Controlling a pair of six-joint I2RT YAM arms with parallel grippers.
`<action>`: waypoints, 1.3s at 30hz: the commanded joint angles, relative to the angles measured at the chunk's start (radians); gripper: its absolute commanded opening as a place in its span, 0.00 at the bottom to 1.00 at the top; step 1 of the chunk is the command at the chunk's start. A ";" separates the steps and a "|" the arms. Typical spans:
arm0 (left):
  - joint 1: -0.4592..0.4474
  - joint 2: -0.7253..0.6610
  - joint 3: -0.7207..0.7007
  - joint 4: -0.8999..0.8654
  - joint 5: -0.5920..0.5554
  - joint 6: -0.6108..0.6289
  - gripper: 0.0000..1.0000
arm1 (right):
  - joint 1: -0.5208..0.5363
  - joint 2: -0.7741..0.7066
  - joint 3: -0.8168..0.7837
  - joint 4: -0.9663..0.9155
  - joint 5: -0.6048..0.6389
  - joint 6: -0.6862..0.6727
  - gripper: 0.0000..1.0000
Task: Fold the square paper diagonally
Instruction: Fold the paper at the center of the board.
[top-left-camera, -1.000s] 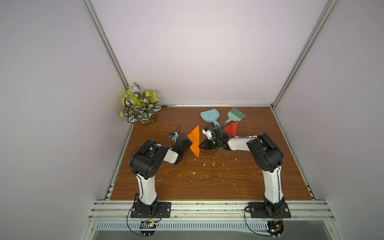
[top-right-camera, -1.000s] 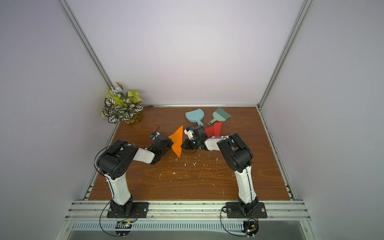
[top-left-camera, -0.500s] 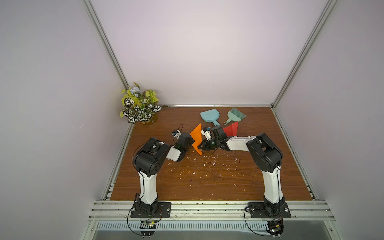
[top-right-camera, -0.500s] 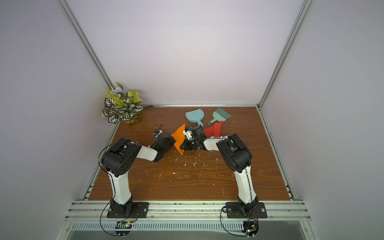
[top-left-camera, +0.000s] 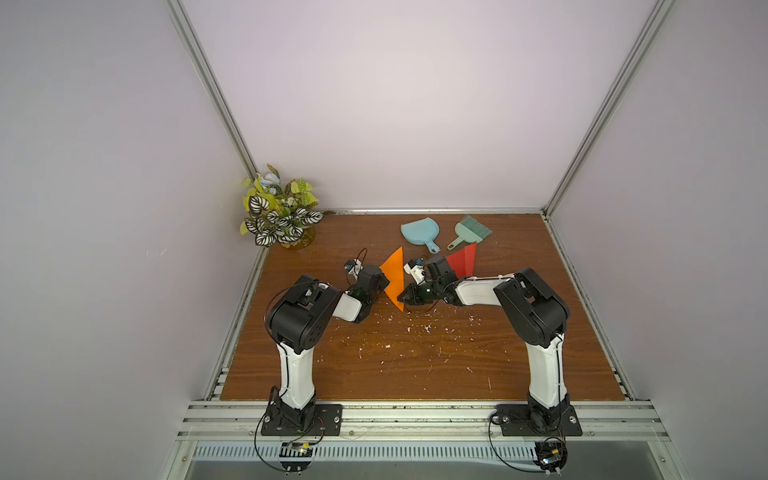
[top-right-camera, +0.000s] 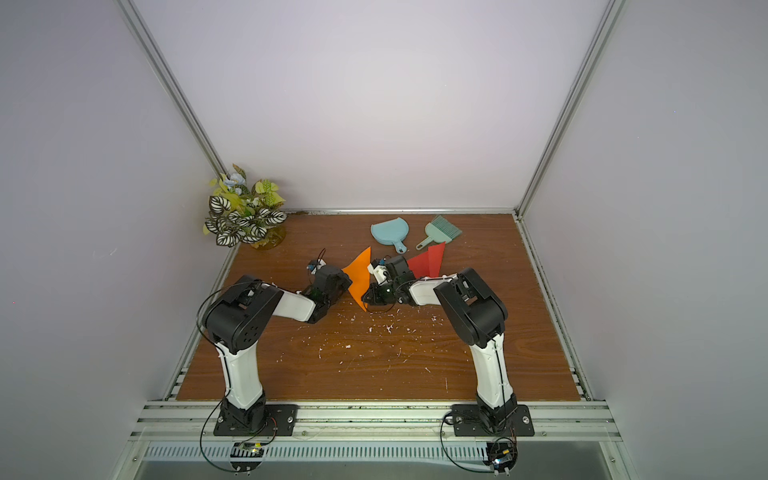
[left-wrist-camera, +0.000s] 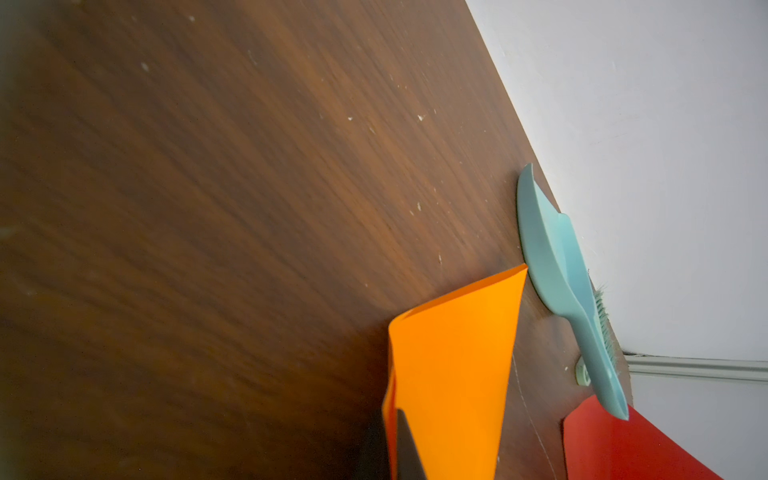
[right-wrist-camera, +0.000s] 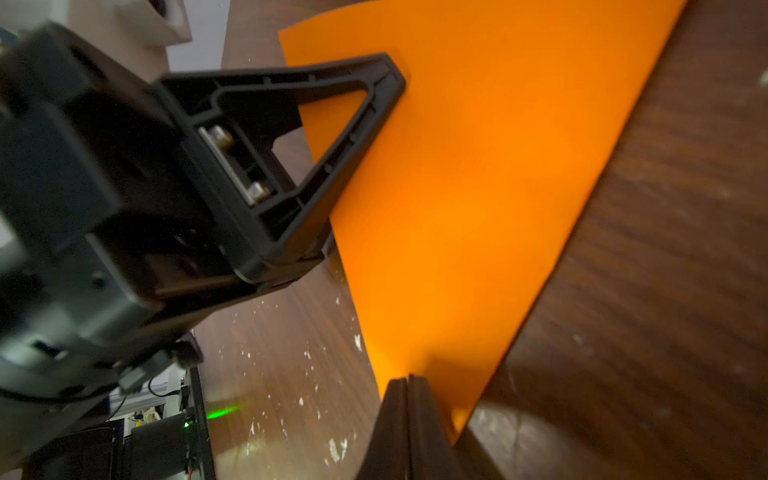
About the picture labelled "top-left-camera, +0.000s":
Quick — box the orange square paper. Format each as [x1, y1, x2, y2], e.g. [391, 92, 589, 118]
[380, 247, 405, 312]

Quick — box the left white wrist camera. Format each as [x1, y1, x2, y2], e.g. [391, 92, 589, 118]
[344, 258, 364, 281]

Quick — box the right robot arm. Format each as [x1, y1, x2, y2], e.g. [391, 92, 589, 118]
[398, 255, 570, 433]

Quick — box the right connector board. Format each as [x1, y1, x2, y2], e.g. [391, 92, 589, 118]
[534, 437, 568, 475]

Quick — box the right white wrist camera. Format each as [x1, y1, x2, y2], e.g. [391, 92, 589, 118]
[403, 258, 426, 285]

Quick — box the connector board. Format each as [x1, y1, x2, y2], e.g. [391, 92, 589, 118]
[278, 441, 315, 475]
[534, 437, 568, 475]

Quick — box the green hand brush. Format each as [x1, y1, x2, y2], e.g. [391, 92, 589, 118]
[447, 215, 492, 251]

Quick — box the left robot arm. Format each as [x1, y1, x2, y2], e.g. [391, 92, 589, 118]
[265, 266, 389, 432]

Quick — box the light blue dustpan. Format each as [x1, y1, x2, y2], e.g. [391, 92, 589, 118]
[400, 217, 440, 254]

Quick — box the black cable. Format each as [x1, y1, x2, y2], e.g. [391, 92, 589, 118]
[253, 413, 325, 479]
[478, 410, 541, 475]

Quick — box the right black cable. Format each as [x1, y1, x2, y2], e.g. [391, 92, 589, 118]
[478, 410, 541, 475]

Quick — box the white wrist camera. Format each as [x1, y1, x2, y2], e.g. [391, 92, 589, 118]
[344, 258, 364, 281]
[403, 258, 426, 285]

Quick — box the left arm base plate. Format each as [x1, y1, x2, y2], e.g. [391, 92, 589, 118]
[259, 403, 344, 437]

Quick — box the red square paper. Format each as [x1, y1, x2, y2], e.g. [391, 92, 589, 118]
[445, 243, 477, 278]

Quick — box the aluminium front rail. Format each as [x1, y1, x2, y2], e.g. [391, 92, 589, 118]
[177, 401, 669, 442]

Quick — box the potted artificial plant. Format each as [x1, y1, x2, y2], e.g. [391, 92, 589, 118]
[239, 164, 324, 250]

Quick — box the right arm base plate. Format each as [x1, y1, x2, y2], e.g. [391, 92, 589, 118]
[492, 404, 583, 437]

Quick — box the left connector board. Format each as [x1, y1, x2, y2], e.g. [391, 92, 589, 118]
[278, 441, 315, 475]

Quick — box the left black cable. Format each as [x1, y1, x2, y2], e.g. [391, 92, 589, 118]
[253, 413, 325, 479]

